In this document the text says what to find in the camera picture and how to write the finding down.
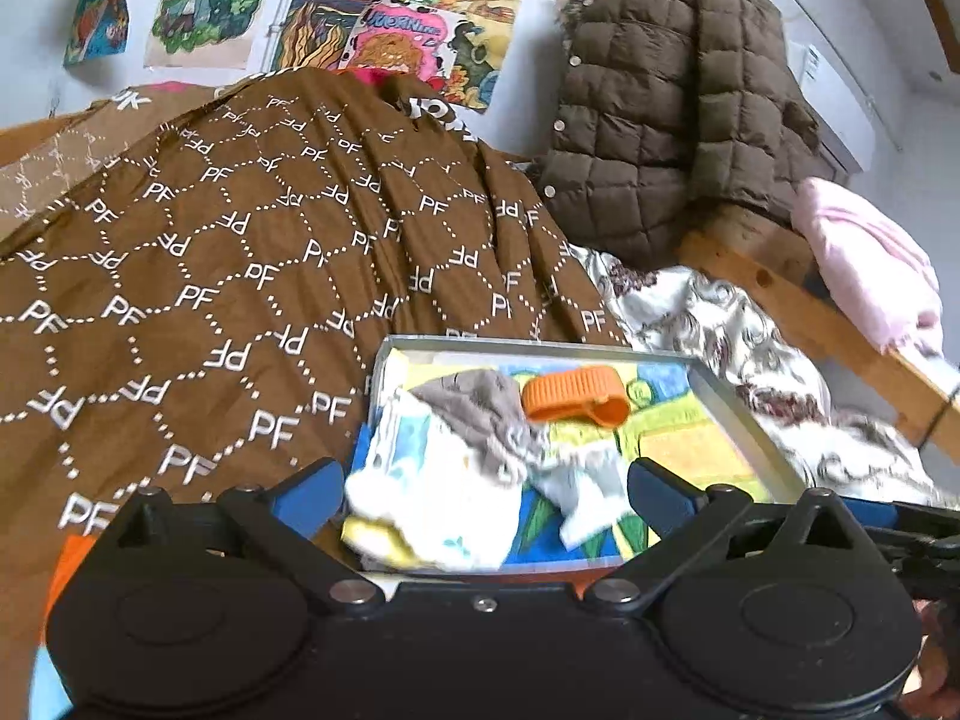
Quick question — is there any colourful striped bed sheet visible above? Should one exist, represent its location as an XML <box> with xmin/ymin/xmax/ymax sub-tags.
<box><xmin>28</xmin><ymin>535</ymin><xmax>96</xmax><ymax>720</ymax></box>

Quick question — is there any small folded paper picture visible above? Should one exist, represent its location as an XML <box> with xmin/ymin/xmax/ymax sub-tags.
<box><xmin>64</xmin><ymin>0</ymin><xmax>130</xmax><ymax>68</ymax></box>

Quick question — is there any brown quilted puffer jacket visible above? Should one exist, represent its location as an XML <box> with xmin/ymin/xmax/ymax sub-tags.
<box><xmin>534</xmin><ymin>0</ymin><xmax>820</xmax><ymax>270</ymax></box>

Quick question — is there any metal tray with colourful picture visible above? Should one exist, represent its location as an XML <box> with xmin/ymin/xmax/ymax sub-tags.
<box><xmin>340</xmin><ymin>337</ymin><xmax>804</xmax><ymax>575</ymax></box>

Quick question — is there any orange landscape poster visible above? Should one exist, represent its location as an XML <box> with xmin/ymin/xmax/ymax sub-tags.
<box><xmin>416</xmin><ymin>0</ymin><xmax>521</xmax><ymax>112</ymax></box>

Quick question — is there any black cable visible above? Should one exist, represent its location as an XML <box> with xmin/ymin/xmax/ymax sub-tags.
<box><xmin>917</xmin><ymin>380</ymin><xmax>960</xmax><ymax>452</ymax></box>

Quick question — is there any white air conditioner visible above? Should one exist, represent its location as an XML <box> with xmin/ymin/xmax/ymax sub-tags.
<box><xmin>786</xmin><ymin>39</ymin><xmax>877</xmax><ymax>176</ymax></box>

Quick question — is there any pink folded blanket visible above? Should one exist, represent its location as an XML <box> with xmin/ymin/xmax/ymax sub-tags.
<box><xmin>791</xmin><ymin>177</ymin><xmax>944</xmax><ymax>356</ymax></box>

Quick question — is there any white patterned small cloth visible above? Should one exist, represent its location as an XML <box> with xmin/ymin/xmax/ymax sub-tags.
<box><xmin>527</xmin><ymin>439</ymin><xmax>631</xmax><ymax>551</ymax></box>

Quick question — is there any grey brown soft hat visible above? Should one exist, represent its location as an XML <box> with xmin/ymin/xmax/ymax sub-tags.
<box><xmin>412</xmin><ymin>369</ymin><xmax>547</xmax><ymax>486</ymax></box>

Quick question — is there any white floral satin quilt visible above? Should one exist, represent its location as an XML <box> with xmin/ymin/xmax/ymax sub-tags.
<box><xmin>571</xmin><ymin>245</ymin><xmax>958</xmax><ymax>509</ymax></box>

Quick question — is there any brown PF patterned quilt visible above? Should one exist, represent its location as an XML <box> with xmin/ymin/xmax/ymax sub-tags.
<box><xmin>2</xmin><ymin>68</ymin><xmax>622</xmax><ymax>718</ymax></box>

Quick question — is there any pink comic character poster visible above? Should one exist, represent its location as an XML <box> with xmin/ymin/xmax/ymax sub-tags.
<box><xmin>337</xmin><ymin>0</ymin><xmax>464</xmax><ymax>86</ymax></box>

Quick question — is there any blonde anime character poster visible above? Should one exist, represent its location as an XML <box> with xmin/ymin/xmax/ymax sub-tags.
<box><xmin>145</xmin><ymin>0</ymin><xmax>263</xmax><ymax>70</ymax></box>

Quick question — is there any orange plastic ring cup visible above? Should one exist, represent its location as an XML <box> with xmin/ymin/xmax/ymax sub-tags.
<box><xmin>521</xmin><ymin>366</ymin><xmax>630</xmax><ymax>429</ymax></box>

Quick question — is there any person's right hand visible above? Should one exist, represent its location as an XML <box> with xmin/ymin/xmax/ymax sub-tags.
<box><xmin>900</xmin><ymin>600</ymin><xmax>960</xmax><ymax>718</ymax></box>

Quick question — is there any white blue baby cloth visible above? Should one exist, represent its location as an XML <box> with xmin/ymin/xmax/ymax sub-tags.
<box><xmin>340</xmin><ymin>390</ymin><xmax>526</xmax><ymax>574</ymax></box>

